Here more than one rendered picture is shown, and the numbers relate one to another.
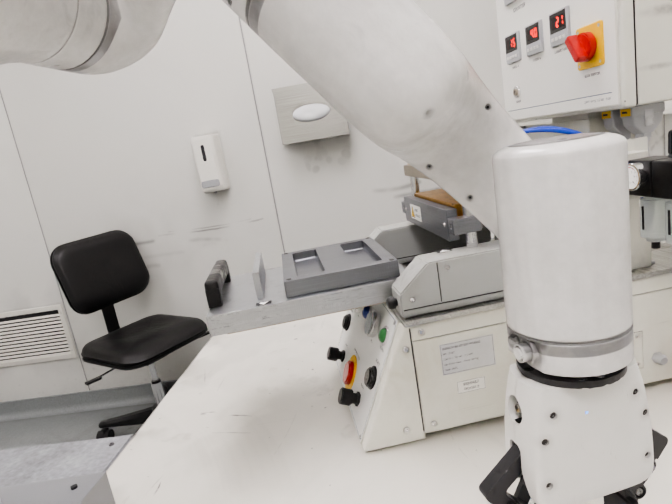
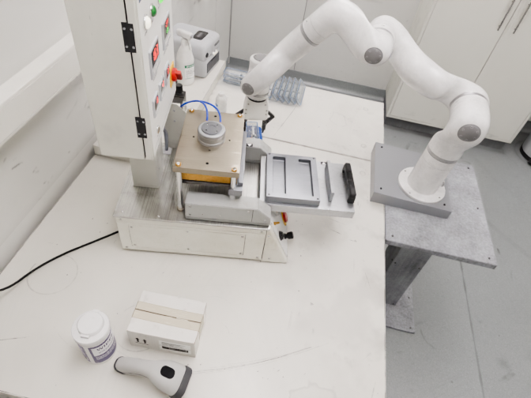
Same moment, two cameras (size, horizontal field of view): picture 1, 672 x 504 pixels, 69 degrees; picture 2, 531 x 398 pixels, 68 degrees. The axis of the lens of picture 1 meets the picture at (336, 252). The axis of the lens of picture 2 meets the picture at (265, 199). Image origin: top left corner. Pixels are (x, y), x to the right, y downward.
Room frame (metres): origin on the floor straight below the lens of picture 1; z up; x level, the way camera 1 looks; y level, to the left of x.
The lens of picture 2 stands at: (1.69, -0.08, 1.85)
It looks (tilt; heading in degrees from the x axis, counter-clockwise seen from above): 47 degrees down; 179
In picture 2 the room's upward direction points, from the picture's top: 10 degrees clockwise
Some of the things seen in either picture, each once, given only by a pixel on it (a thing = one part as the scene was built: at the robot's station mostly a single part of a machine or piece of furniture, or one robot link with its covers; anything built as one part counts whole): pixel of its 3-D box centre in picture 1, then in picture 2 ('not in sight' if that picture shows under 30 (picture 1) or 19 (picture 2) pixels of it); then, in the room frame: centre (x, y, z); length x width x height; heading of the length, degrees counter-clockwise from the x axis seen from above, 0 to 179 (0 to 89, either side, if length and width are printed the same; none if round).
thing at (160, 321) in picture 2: not in sight; (168, 323); (1.22, -0.28, 0.80); 0.19 x 0.13 x 0.09; 84
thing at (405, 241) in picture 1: (423, 238); (228, 208); (0.92, -0.17, 0.96); 0.25 x 0.05 x 0.07; 95
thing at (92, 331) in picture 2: not in sight; (95, 337); (1.30, -0.44, 0.82); 0.09 x 0.09 x 0.15
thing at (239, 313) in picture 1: (306, 276); (306, 182); (0.76, 0.05, 0.97); 0.30 x 0.22 x 0.08; 95
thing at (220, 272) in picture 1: (218, 281); (348, 182); (0.75, 0.19, 0.99); 0.15 x 0.02 x 0.04; 5
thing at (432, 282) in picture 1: (478, 272); (237, 148); (0.65, -0.19, 0.96); 0.26 x 0.05 x 0.07; 95
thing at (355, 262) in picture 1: (334, 263); (291, 178); (0.77, 0.01, 0.98); 0.20 x 0.17 x 0.03; 5
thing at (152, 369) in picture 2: not in sight; (150, 373); (1.35, -0.29, 0.79); 0.20 x 0.08 x 0.08; 84
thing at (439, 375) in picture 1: (495, 321); (212, 197); (0.77, -0.25, 0.84); 0.53 x 0.37 x 0.17; 95
